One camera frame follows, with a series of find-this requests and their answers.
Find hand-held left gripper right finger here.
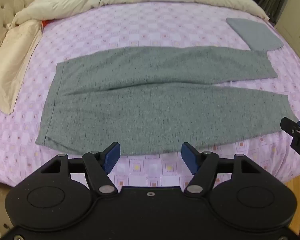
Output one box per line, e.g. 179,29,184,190
181,142,262,197

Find white cabinet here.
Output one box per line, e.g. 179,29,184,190
274,0,300,67

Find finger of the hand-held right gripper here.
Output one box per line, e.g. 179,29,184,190
280,117,300,137

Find folded grey cloth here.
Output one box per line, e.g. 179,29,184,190
226,17,284,51

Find purple patterned bed sheet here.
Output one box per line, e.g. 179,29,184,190
0,1,300,188

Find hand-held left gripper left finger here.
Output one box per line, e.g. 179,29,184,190
41,142,121,197

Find cream satin pillow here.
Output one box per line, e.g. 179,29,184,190
0,20,43,115

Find grey knit pants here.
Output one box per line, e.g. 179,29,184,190
35,45,299,155

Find cream tufted headboard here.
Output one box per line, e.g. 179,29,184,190
0,0,50,60

